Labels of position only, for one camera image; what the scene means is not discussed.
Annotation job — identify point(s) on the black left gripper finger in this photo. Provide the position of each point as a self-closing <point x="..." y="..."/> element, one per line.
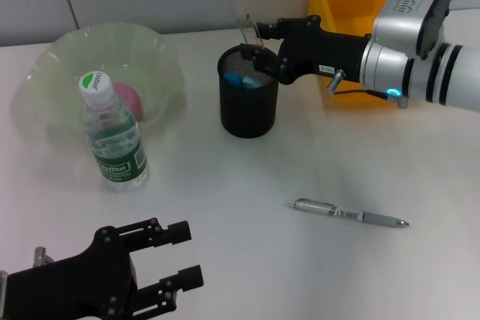
<point x="168" y="233"/>
<point x="176" y="286"/>

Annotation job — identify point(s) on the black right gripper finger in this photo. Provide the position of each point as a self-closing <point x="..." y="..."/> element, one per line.
<point x="268" y="29"/>
<point x="262" y="59"/>

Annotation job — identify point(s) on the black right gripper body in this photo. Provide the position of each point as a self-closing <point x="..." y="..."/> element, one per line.
<point x="318" y="50"/>

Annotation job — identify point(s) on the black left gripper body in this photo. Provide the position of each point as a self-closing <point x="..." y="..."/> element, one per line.
<point x="71" y="286"/>

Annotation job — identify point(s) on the blue capped scissors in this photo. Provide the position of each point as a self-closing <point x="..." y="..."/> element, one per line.
<point x="240" y="81"/>

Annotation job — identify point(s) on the clear plastic water bottle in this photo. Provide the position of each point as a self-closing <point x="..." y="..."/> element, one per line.
<point x="112" y="136"/>

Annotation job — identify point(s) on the pink peach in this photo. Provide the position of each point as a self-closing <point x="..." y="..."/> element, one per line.
<point x="131" y="97"/>

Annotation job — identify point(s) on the grey ballpoint pen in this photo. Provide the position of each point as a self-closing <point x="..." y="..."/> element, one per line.
<point x="337" y="212"/>

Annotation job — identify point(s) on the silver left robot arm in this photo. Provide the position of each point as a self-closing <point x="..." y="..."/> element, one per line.
<point x="3" y="284"/>

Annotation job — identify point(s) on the black mesh pen holder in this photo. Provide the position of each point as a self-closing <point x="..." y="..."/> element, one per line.
<point x="247" y="110"/>

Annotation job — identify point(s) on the pale green glass fruit plate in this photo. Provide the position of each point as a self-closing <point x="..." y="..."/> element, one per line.
<point x="150" y="54"/>

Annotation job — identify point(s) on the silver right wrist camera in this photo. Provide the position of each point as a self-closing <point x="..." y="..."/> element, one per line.
<point x="416" y="9"/>

